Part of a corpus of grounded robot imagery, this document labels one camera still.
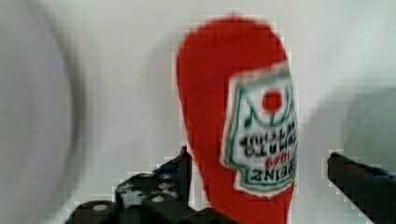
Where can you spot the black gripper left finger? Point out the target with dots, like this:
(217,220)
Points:
(172,179)

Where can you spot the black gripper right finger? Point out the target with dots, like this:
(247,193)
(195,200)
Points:
(372,190)

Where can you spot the grey oval plate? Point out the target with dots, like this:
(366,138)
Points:
(37,113)

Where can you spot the red plush ketchup bottle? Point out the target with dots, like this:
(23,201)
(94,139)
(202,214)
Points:
(236,94)

